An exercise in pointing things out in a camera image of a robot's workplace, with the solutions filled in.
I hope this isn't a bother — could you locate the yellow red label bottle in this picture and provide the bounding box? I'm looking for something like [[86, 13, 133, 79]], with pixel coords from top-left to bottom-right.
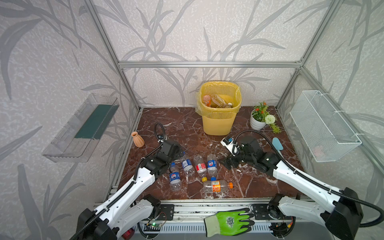
[[211, 94, 227, 108]]

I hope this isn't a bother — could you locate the orange cap white bottle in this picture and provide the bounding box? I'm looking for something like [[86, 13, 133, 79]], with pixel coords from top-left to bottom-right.
[[202, 95, 212, 107]]

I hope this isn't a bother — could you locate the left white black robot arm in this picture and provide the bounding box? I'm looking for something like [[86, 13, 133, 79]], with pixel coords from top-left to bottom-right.
[[71, 140, 183, 240]]

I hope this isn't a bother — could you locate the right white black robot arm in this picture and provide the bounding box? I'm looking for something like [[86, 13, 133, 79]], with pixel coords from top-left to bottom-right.
[[221, 136, 364, 240]]

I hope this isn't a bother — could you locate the yellow ribbed waste bin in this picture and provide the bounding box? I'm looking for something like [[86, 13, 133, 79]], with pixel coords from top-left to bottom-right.
[[197, 81, 243, 137]]

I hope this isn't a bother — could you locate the yellow plastic bin liner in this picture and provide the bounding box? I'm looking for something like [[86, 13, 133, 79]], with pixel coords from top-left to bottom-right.
[[196, 81, 242, 120]]

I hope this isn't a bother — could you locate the pepsi bottle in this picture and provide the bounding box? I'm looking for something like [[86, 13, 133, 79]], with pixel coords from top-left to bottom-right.
[[169, 162, 182, 192], [207, 154, 218, 179], [181, 152, 195, 177]]

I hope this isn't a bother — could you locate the clear bottle red label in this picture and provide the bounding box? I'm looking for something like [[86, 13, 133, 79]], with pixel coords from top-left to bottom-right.
[[193, 155, 207, 179]]

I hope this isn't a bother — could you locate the small peach ribbed vase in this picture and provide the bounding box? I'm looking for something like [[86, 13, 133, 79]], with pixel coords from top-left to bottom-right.
[[131, 132, 145, 148]]

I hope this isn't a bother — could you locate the pepsi bottle far left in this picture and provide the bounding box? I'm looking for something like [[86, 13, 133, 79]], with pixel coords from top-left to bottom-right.
[[169, 162, 182, 192]]

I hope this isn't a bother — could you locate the white pot with flowers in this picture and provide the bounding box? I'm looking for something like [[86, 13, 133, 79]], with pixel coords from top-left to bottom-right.
[[250, 102, 281, 134]]

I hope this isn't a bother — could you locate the pepsi bottle middle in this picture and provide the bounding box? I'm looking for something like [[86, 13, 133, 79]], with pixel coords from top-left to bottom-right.
[[207, 154, 218, 179]]

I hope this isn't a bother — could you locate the orange label bottle front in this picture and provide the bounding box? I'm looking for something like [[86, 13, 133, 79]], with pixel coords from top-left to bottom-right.
[[203, 180, 234, 193]]

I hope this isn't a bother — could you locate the green and black work glove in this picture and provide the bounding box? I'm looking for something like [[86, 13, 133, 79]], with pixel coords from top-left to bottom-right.
[[204, 208, 255, 238]]

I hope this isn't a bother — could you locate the green circuit board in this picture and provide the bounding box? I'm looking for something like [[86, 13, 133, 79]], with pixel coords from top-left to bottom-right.
[[144, 222, 164, 232]]

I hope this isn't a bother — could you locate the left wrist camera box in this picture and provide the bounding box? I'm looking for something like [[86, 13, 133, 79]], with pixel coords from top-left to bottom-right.
[[156, 135, 166, 143]]

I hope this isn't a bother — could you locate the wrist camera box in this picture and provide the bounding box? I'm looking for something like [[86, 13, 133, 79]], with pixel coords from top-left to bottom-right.
[[156, 135, 166, 143], [221, 136, 239, 156]]

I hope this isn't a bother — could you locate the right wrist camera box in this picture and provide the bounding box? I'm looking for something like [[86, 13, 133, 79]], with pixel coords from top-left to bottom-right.
[[221, 136, 239, 156]]

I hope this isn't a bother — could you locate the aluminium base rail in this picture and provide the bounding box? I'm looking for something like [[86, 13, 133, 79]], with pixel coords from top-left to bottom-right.
[[161, 198, 271, 223]]

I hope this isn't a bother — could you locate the white wire mesh basket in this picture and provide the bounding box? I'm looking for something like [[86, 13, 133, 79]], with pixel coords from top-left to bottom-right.
[[290, 90, 362, 163]]

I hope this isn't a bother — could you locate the clear acrylic wall shelf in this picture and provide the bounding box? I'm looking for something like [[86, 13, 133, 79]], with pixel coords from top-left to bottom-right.
[[42, 94, 120, 163]]

